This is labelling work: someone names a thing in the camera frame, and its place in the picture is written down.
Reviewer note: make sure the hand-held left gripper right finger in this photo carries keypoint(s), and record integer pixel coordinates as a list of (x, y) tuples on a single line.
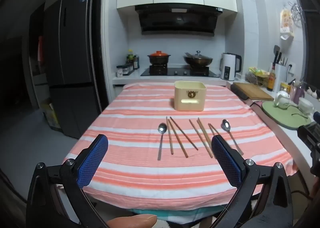
[(225, 160)]

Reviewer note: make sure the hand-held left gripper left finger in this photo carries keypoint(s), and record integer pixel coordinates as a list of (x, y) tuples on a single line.
[(92, 160)]

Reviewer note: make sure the wooden chopstick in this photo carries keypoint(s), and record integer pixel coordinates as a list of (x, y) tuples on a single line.
[(215, 129), (193, 134), (211, 128), (205, 138), (178, 136), (169, 135)]

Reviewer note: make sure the metal spoon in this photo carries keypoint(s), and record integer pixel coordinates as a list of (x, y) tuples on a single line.
[(225, 125), (162, 128)]

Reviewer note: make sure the cream utensil holder box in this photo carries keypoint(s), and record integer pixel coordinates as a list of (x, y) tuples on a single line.
[(190, 98)]

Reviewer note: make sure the person's left hand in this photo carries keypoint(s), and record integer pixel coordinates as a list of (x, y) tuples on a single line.
[(135, 221)]

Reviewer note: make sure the white bowl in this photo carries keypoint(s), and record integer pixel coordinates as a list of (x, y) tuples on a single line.
[(306, 106)]

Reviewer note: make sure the green mat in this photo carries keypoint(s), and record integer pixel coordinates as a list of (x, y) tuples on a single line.
[(277, 116)]

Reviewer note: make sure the purple bottle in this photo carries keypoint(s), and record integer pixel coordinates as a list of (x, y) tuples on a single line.
[(298, 94)]

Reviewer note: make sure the garlic bulbs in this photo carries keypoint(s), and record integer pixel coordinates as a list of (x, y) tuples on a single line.
[(312, 92)]

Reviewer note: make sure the pink white striped tablecloth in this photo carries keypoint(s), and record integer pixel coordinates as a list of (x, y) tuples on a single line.
[(140, 175)]

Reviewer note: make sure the white teapot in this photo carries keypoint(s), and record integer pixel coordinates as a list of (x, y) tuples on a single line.
[(281, 99)]

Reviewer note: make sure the yellow packet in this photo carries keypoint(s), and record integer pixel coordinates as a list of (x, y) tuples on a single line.
[(285, 88)]

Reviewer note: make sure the white knife holder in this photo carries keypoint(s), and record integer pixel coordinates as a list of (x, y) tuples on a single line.
[(281, 75)]

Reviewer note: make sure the brown sauce bottle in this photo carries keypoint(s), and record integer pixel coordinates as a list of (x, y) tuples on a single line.
[(271, 79)]

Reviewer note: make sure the teal cloth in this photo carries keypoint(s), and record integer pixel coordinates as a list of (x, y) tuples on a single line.
[(175, 215)]

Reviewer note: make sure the wooden cutting board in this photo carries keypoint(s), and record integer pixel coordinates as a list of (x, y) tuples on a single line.
[(255, 91)]

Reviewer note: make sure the basket of snack packets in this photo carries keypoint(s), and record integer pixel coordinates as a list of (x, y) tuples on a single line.
[(256, 75)]

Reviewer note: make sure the glass spice jar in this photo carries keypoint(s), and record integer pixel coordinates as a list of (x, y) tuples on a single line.
[(130, 68), (119, 71), (125, 69)]

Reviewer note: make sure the white electric kettle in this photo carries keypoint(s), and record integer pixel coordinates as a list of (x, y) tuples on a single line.
[(228, 66)]

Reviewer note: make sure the black spatula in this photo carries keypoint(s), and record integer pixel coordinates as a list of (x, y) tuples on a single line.
[(276, 51)]

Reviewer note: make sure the black gas stove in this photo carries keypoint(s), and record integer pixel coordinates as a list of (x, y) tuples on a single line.
[(175, 71)]

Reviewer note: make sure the wok with glass lid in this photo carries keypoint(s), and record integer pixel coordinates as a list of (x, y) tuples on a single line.
[(198, 60)]

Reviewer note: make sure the dark grey refrigerator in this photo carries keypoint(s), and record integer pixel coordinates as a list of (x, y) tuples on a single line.
[(75, 55)]

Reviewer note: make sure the dark condiment bottle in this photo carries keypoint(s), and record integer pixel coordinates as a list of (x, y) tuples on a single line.
[(136, 62)]

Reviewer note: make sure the green capped bottle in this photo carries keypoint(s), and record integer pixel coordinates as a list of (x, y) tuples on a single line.
[(130, 56)]

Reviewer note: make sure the hanging yellow white bag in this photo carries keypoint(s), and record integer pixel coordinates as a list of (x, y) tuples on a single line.
[(286, 24)]

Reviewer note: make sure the black clay pot orange lid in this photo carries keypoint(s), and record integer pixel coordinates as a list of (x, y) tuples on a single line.
[(159, 58)]

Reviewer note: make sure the hanging metal trivet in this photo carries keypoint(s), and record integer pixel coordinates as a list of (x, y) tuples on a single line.
[(297, 15)]

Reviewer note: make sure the black range hood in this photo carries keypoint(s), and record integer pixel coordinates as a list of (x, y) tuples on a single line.
[(177, 20)]

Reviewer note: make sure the white wall socket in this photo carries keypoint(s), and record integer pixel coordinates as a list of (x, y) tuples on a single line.
[(291, 69)]

